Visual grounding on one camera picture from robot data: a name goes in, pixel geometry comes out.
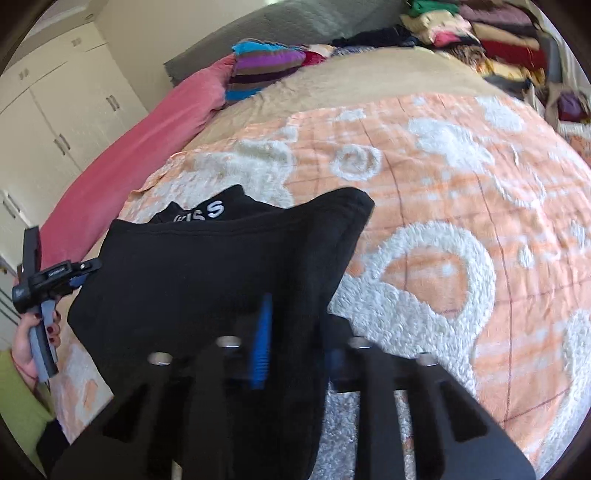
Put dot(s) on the maroon cloth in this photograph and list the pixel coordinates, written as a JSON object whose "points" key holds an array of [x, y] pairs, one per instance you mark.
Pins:
{"points": [[316, 55]]}

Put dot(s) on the white wardrobe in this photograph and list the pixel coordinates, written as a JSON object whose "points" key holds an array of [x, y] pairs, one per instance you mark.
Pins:
{"points": [[60, 115]]}

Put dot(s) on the beige bed sheet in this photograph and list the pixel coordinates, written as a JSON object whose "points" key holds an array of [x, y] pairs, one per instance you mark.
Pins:
{"points": [[369, 74]]}

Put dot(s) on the pink plush blanket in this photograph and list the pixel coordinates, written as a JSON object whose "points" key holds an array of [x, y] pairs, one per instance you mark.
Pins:
{"points": [[138, 152]]}

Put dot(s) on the grey padded headboard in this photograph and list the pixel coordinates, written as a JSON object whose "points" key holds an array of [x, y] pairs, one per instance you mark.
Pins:
{"points": [[277, 27]]}

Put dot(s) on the dark navy clothes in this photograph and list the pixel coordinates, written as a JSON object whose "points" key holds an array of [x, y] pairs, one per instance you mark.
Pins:
{"points": [[374, 37]]}

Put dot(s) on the pile of folded clothes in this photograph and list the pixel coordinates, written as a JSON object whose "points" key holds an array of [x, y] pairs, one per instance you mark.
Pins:
{"points": [[489, 41]]}

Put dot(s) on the grey shaggy rug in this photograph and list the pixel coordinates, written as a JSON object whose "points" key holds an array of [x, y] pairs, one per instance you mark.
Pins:
{"points": [[341, 438]]}

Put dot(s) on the orange and white tufted blanket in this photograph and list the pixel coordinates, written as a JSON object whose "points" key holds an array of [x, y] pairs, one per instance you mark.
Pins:
{"points": [[438, 184]]}

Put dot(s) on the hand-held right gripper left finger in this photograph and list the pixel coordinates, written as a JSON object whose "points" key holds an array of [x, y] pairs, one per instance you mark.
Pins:
{"points": [[261, 341]]}

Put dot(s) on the striped multicolour cloth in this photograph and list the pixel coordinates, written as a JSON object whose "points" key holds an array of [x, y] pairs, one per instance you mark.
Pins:
{"points": [[263, 69]]}

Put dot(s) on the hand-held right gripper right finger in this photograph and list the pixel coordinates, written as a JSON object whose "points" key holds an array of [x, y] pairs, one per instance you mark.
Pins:
{"points": [[364, 369]]}

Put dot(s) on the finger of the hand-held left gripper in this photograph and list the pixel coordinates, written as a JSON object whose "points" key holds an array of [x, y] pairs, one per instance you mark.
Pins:
{"points": [[87, 267]]}

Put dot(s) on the person's left hand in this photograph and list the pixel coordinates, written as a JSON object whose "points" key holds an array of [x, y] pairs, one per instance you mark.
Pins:
{"points": [[21, 350]]}

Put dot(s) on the black long-sleeve sweater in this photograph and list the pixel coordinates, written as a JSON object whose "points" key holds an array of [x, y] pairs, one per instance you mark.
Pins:
{"points": [[207, 267]]}

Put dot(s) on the person's left forearm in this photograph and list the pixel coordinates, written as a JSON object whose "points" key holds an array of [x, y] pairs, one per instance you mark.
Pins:
{"points": [[18, 406]]}

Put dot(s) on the plastic bag of clothes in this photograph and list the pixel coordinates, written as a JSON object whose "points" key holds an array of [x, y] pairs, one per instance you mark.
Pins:
{"points": [[570, 104]]}

